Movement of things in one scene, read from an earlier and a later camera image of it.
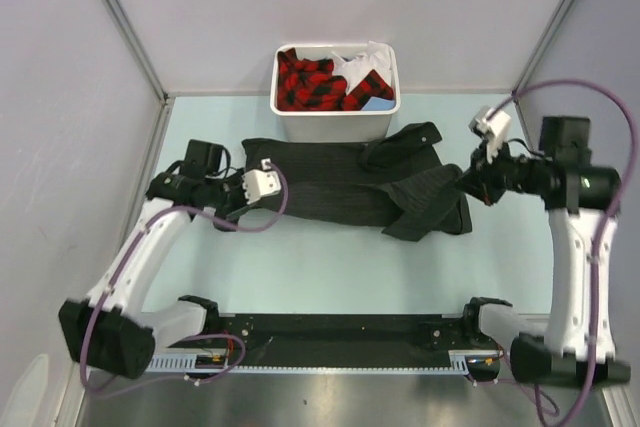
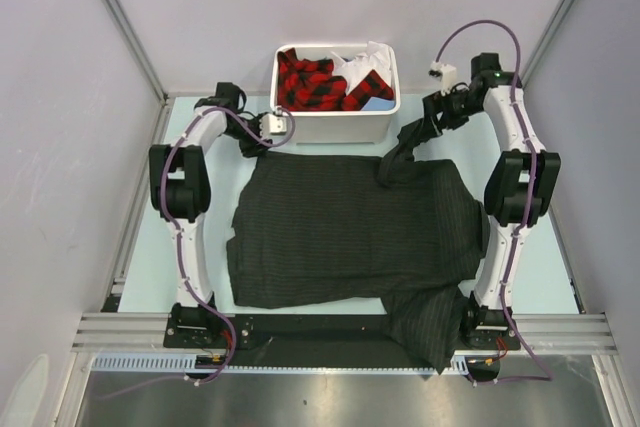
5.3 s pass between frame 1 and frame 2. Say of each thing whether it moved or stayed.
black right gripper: moved
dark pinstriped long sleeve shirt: moved
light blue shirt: stayed
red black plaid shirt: stayed
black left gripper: moved
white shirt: stayed
